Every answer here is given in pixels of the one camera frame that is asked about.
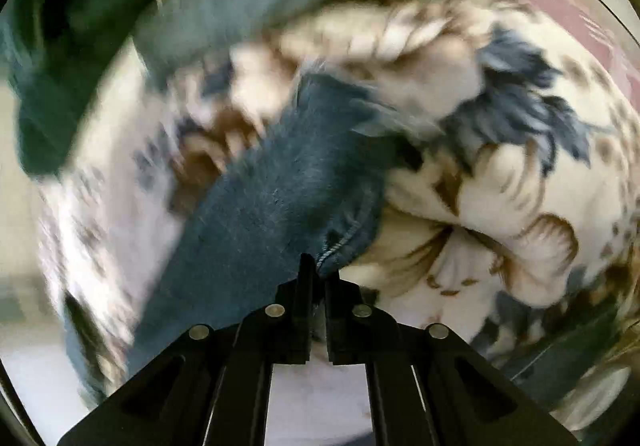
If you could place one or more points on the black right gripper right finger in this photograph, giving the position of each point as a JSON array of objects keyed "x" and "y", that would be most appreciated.
[{"x": 427, "y": 386}]

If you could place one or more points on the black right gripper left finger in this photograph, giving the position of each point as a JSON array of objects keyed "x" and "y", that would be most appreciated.
[{"x": 209, "y": 387}]

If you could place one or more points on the dark blue denim jeans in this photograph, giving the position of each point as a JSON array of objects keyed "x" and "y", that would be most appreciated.
[{"x": 315, "y": 185}]

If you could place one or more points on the floral cream plush blanket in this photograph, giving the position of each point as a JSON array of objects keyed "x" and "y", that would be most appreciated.
[{"x": 511, "y": 214}]

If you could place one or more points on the dark green garment pile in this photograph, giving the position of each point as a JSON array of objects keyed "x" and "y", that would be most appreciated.
[{"x": 57, "y": 53}]

